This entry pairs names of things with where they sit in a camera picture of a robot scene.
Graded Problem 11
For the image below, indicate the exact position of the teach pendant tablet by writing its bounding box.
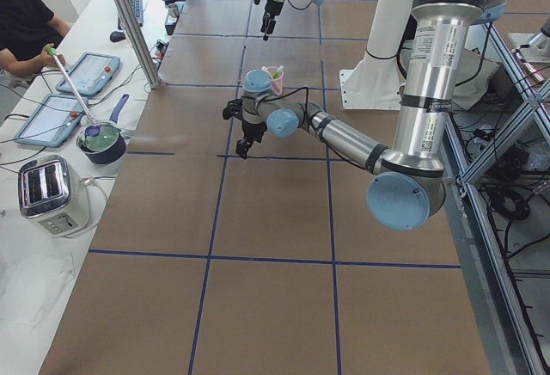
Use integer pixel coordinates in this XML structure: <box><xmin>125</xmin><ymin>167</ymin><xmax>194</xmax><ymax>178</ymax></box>
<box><xmin>68</xmin><ymin>52</ymin><xmax>121</xmax><ymax>97</ymax></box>
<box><xmin>14</xmin><ymin>94</ymin><xmax>85</xmax><ymax>148</ymax></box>

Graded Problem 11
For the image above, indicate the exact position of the green tipped metal rod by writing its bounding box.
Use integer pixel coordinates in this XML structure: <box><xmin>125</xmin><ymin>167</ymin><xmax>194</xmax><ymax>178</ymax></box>
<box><xmin>44</xmin><ymin>45</ymin><xmax>100</xmax><ymax>126</ymax></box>

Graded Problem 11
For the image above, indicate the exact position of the dark pot with lid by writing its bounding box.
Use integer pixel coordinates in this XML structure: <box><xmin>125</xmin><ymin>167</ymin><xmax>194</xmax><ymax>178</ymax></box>
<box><xmin>76</xmin><ymin>94</ymin><xmax>129</xmax><ymax>164</ymax></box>

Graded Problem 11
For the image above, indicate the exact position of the far teach pendant tablet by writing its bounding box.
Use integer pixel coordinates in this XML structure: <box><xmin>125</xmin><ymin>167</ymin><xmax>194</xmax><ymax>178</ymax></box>
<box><xmin>68</xmin><ymin>52</ymin><xmax>121</xmax><ymax>97</ymax></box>

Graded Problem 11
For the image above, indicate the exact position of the seated person black shirt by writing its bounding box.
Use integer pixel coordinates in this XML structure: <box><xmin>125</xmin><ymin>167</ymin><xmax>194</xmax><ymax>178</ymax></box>
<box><xmin>1</xmin><ymin>0</ymin><xmax>70</xmax><ymax>77</ymax></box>

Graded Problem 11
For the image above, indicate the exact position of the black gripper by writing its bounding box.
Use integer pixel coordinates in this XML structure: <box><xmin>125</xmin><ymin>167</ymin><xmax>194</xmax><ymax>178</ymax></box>
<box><xmin>235</xmin><ymin>120</ymin><xmax>266</xmax><ymax>159</ymax></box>
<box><xmin>260</xmin><ymin>0</ymin><xmax>284</xmax><ymax>41</ymax></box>

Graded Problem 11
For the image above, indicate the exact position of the green highlighter pen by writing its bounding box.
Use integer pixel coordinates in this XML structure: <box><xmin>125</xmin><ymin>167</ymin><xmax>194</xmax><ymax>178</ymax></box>
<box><xmin>272</xmin><ymin>65</ymin><xmax>284</xmax><ymax>81</ymax></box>

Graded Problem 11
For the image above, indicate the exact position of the white camera post base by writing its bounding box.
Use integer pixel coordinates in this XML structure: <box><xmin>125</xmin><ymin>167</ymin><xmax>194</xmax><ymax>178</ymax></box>
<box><xmin>340</xmin><ymin>0</ymin><xmax>413</xmax><ymax>110</ymax></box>

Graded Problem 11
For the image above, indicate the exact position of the black keyboard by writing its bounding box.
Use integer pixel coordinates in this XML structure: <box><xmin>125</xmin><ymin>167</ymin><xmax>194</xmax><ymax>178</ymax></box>
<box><xmin>129</xmin><ymin>0</ymin><xmax>144</xmax><ymax>27</ymax></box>

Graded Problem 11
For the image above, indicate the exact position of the near teach pendant tablet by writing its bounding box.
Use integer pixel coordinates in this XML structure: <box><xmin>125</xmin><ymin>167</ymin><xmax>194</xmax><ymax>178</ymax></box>
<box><xmin>14</xmin><ymin>94</ymin><xmax>85</xmax><ymax>148</ymax></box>

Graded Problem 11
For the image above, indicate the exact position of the pink mesh pen holder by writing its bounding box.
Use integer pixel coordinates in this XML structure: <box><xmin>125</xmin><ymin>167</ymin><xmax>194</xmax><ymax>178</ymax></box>
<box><xmin>272</xmin><ymin>76</ymin><xmax>284</xmax><ymax>95</ymax></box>

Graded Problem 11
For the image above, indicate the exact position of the metal cup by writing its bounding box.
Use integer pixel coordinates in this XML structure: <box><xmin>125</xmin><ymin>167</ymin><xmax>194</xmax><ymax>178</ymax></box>
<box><xmin>167</xmin><ymin>3</ymin><xmax>180</xmax><ymax>18</ymax></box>

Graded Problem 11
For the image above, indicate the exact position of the silver toaster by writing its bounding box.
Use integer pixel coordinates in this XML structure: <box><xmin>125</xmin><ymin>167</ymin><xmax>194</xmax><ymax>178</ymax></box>
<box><xmin>18</xmin><ymin>155</ymin><xmax>90</xmax><ymax>237</ymax></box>

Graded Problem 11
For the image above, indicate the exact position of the aluminium frame post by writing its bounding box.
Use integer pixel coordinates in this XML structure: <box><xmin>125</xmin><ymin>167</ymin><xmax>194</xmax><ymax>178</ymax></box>
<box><xmin>114</xmin><ymin>0</ymin><xmax>161</xmax><ymax>89</ymax></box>

